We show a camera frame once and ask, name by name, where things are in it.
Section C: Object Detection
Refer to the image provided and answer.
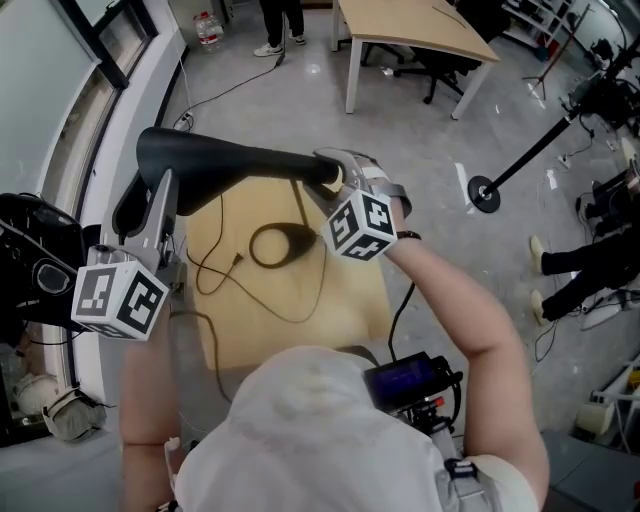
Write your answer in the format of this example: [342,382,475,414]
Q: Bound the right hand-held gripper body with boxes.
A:
[321,152,414,262]

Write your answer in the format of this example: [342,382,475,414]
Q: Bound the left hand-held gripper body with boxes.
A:
[71,234,186,342]

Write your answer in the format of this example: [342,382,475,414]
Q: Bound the black desk lamp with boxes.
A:
[135,126,346,271]

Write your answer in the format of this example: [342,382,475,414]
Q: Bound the person's left forearm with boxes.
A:
[118,304,186,512]

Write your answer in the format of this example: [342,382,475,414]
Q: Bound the person's right forearm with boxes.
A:
[384,232,551,506]

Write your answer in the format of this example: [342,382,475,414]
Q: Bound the wooden desk with white legs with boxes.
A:
[331,0,501,121]

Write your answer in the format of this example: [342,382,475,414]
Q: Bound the low wooden side table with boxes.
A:
[184,177,394,371]

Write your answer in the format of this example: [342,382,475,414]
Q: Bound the black backpack with grey trim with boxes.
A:
[0,192,104,346]

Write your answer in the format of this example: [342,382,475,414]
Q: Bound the black office chair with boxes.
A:
[392,44,484,106]
[359,42,407,69]

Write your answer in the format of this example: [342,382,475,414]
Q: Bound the beige cloth bag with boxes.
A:
[42,384,109,444]

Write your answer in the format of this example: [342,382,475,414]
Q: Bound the black pole stand round base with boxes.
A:
[467,29,640,215]

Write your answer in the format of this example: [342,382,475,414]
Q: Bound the black chest-mounted screen device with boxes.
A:
[362,351,465,436]

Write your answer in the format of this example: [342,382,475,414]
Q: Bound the dark framed window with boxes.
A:
[0,0,169,201]

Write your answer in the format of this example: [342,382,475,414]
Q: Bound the clear water bottle red label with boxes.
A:
[193,11,225,51]

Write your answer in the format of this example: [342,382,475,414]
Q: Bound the wooden tripod coat stand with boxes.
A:
[522,2,594,101]

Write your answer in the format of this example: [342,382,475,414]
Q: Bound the person's white shirt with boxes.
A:
[174,344,531,512]

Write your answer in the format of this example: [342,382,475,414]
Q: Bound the white shelving rack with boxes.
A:
[502,0,576,51]

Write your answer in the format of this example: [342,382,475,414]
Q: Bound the low white shelf unit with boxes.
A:
[589,357,640,451]

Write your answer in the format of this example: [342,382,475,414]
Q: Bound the grey sofa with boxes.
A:
[542,427,640,512]

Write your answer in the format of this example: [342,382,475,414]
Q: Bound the black lamp power cable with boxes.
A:
[187,192,331,324]

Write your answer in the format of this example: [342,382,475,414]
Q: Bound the black cable with adapter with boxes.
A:
[184,52,286,119]

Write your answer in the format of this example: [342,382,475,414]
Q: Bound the grey shoulder harness strap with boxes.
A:
[434,457,496,512]

